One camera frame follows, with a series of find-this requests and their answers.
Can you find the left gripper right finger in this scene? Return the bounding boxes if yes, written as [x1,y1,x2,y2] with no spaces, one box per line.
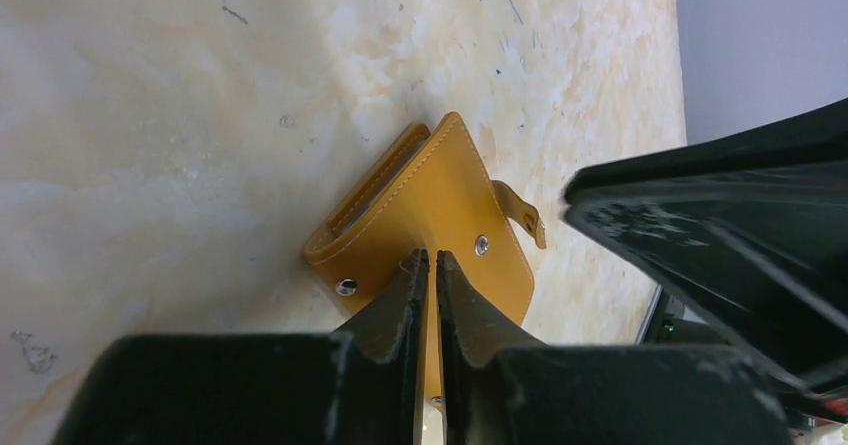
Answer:
[436,251,544,444]

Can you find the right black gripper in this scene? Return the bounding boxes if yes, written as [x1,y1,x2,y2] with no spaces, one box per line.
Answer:
[563,100,847,422]

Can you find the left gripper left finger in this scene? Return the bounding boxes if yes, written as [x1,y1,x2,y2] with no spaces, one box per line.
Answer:
[333,249,430,444]

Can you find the yellow leather card holder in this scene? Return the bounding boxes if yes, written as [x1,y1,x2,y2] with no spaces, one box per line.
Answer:
[303,111,549,404]

